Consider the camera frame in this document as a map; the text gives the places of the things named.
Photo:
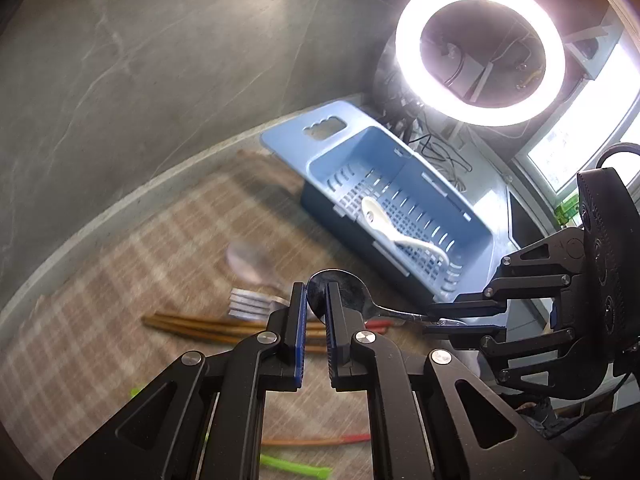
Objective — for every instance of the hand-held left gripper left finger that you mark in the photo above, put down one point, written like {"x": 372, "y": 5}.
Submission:
{"x": 299, "y": 340}

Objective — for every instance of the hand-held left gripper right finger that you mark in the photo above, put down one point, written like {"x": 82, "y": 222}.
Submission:
{"x": 331, "y": 340}

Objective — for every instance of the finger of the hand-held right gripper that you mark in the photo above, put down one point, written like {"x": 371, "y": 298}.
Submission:
{"x": 530, "y": 355}
{"x": 530, "y": 280}

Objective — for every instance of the metal spoon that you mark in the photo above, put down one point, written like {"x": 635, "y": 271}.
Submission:
{"x": 350, "y": 290}

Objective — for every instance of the metal fork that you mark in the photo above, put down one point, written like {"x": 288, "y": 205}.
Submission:
{"x": 247, "y": 305}

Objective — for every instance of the green plastic spoon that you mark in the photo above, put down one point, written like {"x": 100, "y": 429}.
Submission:
{"x": 300, "y": 467}

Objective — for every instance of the white ceramic spoon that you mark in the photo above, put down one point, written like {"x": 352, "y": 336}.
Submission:
{"x": 372, "y": 210}

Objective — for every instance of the blue plastic utensil basket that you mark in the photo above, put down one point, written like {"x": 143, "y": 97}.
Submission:
{"x": 380, "y": 155}

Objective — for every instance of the small green object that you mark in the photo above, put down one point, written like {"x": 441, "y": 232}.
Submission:
{"x": 567, "y": 210}

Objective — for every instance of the clear plastic spoon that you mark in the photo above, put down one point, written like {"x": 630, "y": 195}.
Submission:
{"x": 247, "y": 260}

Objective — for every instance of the window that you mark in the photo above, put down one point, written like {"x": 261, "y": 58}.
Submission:
{"x": 590, "y": 140}

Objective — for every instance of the plaid table mat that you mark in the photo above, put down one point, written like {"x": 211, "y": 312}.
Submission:
{"x": 125, "y": 270}

